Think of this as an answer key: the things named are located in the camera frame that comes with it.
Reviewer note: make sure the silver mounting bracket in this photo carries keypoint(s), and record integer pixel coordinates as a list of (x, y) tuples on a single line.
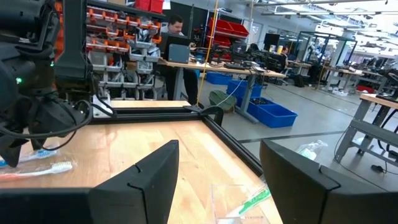
[(101, 109)]

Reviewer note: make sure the black monitor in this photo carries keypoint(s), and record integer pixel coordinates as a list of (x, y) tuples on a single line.
[(271, 41)]

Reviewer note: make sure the black frame enclosure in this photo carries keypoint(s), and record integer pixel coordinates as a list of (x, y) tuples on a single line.
[(326, 35)]

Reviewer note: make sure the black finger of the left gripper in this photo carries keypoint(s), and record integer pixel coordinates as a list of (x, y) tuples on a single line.
[(11, 152), (38, 143)]

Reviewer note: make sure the shelf rack with parts bins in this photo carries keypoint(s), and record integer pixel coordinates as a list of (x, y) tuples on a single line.
[(124, 46)]

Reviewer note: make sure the grey metal workbench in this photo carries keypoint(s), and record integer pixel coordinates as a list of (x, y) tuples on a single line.
[(373, 130)]

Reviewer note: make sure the green bag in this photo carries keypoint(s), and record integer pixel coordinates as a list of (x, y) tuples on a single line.
[(222, 101)]

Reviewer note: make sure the wooden desk with equipment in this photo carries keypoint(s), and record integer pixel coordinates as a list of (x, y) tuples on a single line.
[(348, 73)]

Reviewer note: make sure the rack with red bins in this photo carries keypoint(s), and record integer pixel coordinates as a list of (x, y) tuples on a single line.
[(230, 29)]

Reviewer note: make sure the black aluminium table frame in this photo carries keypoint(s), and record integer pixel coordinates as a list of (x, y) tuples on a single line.
[(155, 116)]

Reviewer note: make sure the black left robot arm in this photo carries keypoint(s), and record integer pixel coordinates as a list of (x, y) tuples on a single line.
[(25, 37)]

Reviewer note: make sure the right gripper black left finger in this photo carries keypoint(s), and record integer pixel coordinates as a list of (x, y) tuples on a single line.
[(149, 193)]

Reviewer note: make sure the grey laptop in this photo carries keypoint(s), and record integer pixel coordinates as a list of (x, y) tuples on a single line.
[(178, 53)]

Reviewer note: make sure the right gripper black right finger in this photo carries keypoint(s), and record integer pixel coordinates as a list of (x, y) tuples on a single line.
[(295, 193)]

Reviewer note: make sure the clear plastic bag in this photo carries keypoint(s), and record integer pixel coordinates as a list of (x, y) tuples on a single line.
[(311, 150)]

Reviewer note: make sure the person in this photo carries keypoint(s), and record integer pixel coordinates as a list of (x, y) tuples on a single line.
[(284, 52), (175, 26)]

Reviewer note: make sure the red storage bin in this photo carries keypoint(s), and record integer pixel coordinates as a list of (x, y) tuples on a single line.
[(156, 5), (142, 4)]

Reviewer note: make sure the blue white toothbrush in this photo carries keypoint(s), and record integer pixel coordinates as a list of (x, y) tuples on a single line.
[(40, 154)]

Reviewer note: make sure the long wooden desk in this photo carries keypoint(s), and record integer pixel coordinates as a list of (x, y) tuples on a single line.
[(217, 68)]

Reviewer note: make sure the green white toothbrush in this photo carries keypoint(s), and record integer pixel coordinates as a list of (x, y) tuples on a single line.
[(253, 201)]

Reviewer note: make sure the large blue floor bin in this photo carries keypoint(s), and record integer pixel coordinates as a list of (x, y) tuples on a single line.
[(273, 116)]

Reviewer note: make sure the red white toothbrush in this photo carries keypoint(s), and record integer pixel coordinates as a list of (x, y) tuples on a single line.
[(59, 168)]

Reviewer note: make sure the clear plastic cup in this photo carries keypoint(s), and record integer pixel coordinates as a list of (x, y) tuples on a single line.
[(224, 202)]

